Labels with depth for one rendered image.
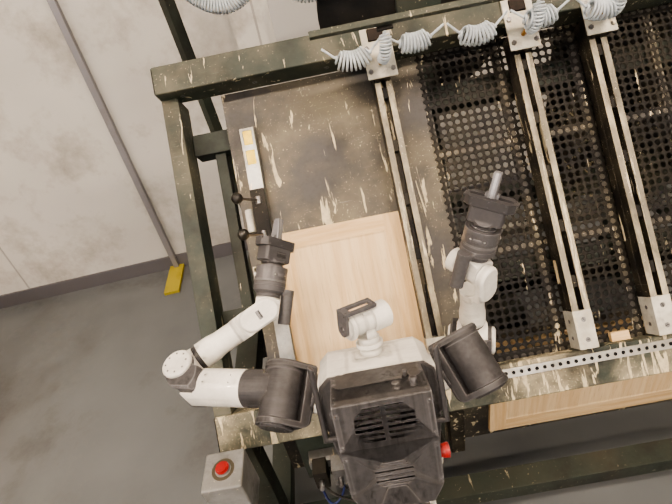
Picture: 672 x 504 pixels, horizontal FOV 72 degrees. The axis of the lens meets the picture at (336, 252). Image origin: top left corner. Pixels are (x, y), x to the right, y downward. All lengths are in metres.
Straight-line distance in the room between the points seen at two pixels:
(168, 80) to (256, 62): 0.31
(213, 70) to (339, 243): 0.72
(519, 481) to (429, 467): 1.24
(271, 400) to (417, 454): 0.33
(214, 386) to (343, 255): 0.66
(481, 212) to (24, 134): 3.38
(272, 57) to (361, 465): 1.28
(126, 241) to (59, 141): 0.90
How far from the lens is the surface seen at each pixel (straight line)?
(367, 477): 1.05
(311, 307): 1.60
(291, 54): 1.70
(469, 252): 1.17
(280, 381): 1.09
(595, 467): 2.36
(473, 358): 1.09
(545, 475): 2.29
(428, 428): 0.98
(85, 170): 3.94
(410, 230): 1.55
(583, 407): 2.35
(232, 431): 1.68
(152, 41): 3.54
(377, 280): 1.59
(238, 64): 1.72
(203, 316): 1.64
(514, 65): 1.79
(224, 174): 1.77
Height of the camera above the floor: 2.17
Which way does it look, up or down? 35 degrees down
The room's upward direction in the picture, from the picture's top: 12 degrees counter-clockwise
